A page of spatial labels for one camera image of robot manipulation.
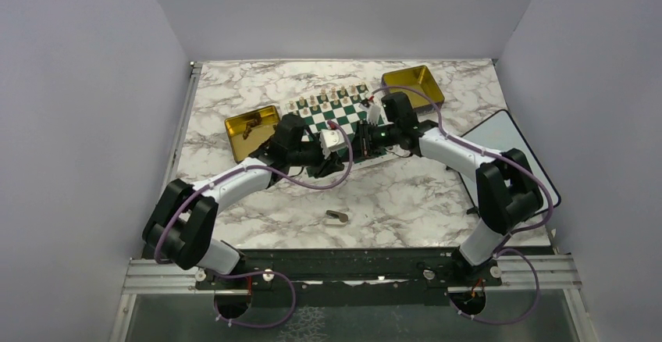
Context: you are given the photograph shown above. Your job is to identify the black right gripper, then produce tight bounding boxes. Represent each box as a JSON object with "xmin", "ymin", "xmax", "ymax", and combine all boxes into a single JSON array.
[{"xmin": 341, "ymin": 119, "xmax": 399, "ymax": 163}]

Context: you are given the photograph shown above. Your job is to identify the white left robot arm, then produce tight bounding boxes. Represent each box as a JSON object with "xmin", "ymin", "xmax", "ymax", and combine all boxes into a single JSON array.
[{"xmin": 142, "ymin": 113, "xmax": 351, "ymax": 288}]

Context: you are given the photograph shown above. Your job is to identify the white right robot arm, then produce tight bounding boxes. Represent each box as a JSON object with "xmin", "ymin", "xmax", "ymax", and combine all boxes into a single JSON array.
[{"xmin": 351, "ymin": 92, "xmax": 543, "ymax": 285}]

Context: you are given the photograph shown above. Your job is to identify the green white chess board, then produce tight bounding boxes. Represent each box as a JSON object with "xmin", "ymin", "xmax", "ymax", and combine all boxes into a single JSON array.
[{"xmin": 275, "ymin": 84, "xmax": 402, "ymax": 179}]

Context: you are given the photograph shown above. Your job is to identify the dark chess pieces in tin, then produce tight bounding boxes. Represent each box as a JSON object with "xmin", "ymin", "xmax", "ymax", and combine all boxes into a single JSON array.
[{"xmin": 242, "ymin": 116, "xmax": 262, "ymax": 140}]

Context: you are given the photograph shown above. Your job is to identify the gold tin with dark pieces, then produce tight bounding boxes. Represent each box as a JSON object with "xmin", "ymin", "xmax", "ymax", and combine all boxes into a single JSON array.
[{"xmin": 224, "ymin": 105, "xmax": 280, "ymax": 163}]

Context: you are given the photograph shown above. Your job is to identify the light wooden chess pieces row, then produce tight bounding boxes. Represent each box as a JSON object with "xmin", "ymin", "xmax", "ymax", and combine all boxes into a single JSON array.
[{"xmin": 280, "ymin": 84, "xmax": 370, "ymax": 125}]

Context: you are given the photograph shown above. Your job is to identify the empty gold tin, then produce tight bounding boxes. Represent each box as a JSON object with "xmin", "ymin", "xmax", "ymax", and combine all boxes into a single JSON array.
[{"xmin": 381, "ymin": 66, "xmax": 445, "ymax": 114}]

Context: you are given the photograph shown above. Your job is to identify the white tablet with black frame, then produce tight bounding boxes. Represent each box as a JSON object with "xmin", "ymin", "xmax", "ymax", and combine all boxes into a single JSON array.
[{"xmin": 461, "ymin": 109, "xmax": 561, "ymax": 208}]

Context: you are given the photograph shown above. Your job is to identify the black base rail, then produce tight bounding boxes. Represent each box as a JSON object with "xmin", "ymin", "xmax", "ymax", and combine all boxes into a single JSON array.
[{"xmin": 195, "ymin": 248, "xmax": 505, "ymax": 308}]

